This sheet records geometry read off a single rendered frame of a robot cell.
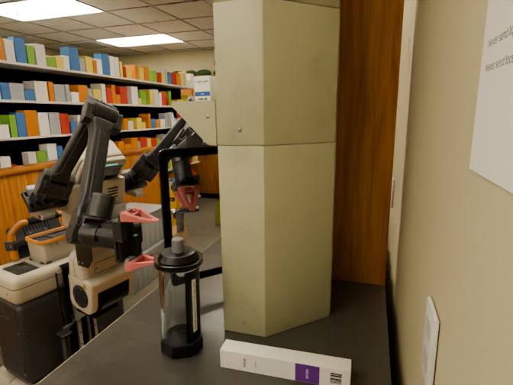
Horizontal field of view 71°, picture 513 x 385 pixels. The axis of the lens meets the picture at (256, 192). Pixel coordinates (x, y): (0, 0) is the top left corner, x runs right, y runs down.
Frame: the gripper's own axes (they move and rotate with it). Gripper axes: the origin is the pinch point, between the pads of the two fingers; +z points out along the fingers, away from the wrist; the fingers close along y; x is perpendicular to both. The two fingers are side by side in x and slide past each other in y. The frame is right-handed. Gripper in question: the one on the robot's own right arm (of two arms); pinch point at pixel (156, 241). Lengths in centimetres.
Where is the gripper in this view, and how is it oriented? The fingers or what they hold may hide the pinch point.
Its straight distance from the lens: 85.4
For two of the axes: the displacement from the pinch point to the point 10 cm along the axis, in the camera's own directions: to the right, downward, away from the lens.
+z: 9.5, 0.5, -3.0
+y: -0.1, -9.8, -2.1
